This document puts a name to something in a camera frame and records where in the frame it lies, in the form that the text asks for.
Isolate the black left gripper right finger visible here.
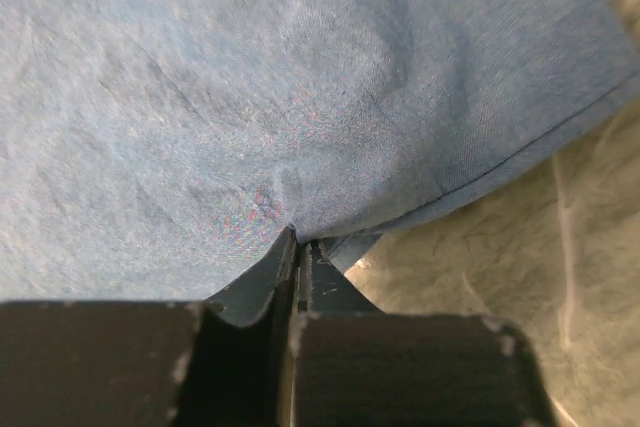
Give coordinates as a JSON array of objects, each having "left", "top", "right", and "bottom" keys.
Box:
[{"left": 291, "top": 243, "right": 557, "bottom": 426}]

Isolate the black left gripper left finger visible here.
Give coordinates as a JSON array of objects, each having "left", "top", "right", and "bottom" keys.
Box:
[{"left": 1, "top": 230, "right": 296, "bottom": 426}]

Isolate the blue pillowcase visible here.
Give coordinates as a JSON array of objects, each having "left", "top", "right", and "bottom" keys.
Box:
[{"left": 1, "top": 0, "right": 639, "bottom": 299}]

